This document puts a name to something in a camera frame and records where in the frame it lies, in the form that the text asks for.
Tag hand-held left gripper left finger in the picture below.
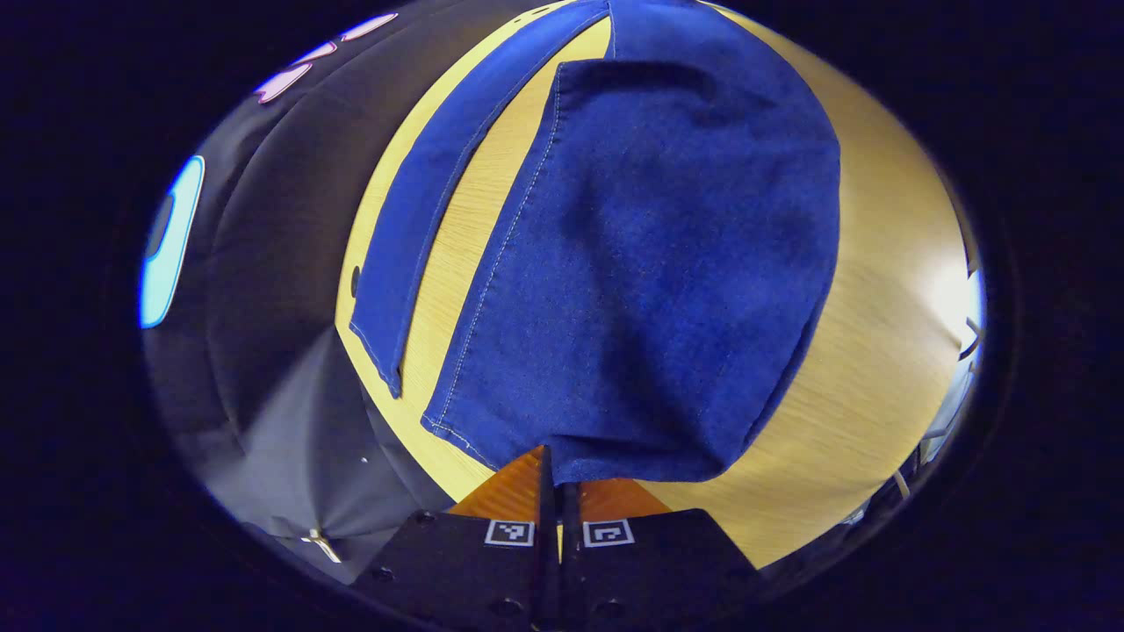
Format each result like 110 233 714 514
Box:
351 445 560 632

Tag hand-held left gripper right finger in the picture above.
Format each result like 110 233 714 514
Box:
560 478 765 632

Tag blue jeans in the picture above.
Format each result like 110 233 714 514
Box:
349 0 842 486

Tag white metal clip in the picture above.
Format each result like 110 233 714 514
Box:
301 527 343 564

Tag black backdrop cloth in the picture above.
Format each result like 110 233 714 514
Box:
140 0 567 585

